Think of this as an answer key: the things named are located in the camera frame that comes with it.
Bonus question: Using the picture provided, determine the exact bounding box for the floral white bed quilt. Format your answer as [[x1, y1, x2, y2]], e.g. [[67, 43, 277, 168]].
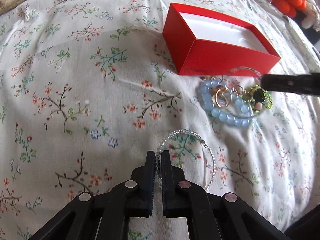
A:
[[1, 0, 319, 239]]

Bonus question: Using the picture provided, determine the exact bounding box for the thin seed bead bracelet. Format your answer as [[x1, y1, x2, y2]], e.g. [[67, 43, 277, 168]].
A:
[[226, 65, 263, 119]]

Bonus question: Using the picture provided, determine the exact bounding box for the green bead bracelet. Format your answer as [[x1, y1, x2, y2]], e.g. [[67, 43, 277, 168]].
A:
[[246, 84, 273, 111]]

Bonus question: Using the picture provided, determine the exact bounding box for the light blue bead bracelet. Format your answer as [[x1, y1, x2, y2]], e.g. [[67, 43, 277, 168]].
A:
[[199, 79, 254, 127]]

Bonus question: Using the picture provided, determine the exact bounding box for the clear crystal bead bracelet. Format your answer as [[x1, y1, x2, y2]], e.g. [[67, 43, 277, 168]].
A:
[[154, 128, 217, 192]]

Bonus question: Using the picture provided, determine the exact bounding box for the gold ring pair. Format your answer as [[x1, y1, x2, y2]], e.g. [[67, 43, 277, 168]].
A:
[[211, 87, 235, 108]]

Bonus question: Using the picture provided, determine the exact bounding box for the red cardboard jewelry box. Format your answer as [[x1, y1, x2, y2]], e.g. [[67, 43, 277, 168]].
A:
[[162, 3, 280, 76]]

